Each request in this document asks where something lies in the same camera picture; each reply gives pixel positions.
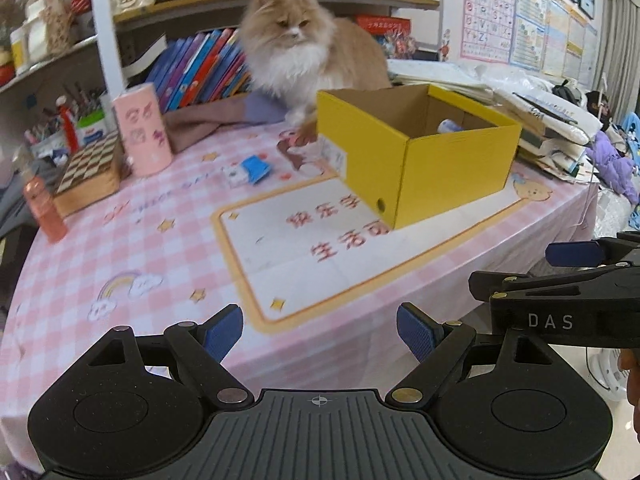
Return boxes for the blue packet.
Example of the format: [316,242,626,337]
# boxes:
[241,155,271,185]

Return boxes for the white red staple box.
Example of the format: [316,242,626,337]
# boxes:
[221,165,250,188]

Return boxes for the purple plush toy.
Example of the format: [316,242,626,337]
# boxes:
[585,131,639,206]

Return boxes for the stack of books and papers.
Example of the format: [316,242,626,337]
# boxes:
[387,60,600,184]

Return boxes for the pink checkered tablecloth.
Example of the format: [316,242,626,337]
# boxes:
[1,125,597,470]

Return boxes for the yellow cardboard box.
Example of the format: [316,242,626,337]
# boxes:
[317,84,522,229]

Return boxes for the white blue roll in box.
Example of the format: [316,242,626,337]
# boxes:
[437,119,463,134]

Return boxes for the wooden chess board box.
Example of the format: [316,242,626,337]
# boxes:
[53,133,124,218]

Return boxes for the pink cartoon cylinder humidifier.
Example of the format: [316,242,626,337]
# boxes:
[113,82,172,178]

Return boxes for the pink folded cloth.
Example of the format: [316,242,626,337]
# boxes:
[163,91,286,154]

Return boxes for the pink spray bottle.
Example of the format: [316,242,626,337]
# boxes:
[13,148,68,244]

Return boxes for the green lid white jar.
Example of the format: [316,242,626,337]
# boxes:
[76,110,108,146]

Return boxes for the red game box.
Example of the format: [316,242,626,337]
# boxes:
[354,14,416,58]

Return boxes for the row of colourful books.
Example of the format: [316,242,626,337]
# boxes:
[145,28,250,114]

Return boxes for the fluffy orange white cat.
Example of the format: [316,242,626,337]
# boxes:
[239,0,390,143]

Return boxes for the alphabet wall poster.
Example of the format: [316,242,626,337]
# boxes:
[461,0,515,64]

